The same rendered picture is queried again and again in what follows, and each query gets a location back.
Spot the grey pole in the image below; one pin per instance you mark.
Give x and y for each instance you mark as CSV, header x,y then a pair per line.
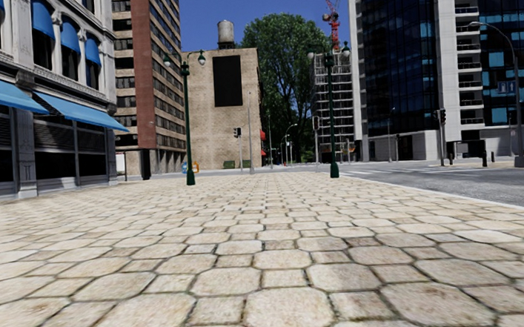
x,y
250,137

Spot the traffic light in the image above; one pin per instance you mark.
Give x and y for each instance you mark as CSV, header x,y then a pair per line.
x,y
441,132
316,138
239,142

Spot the grey street lamp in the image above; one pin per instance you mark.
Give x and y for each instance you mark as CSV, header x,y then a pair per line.
x,y
517,105
287,144

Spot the tan brick building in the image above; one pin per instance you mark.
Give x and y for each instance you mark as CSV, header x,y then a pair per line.
x,y
211,130

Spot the green street lamp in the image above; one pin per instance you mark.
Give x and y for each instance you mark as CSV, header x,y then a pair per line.
x,y
187,123
331,115

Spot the tree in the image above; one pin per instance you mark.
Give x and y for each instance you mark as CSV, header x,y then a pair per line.
x,y
284,73

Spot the building under construction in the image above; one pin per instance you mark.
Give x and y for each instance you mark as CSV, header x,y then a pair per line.
x,y
343,97

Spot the red brick and concrete building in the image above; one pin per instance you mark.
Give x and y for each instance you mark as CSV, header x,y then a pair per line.
x,y
150,80

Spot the red construction crane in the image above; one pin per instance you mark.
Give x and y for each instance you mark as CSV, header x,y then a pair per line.
x,y
333,24

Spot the glass tower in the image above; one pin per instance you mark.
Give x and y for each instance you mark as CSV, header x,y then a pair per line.
x,y
399,67

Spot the black bus shelter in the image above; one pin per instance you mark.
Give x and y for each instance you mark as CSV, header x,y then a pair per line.
x,y
466,148

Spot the pale stone building blue awnings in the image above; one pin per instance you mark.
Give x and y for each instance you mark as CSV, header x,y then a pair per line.
x,y
62,85

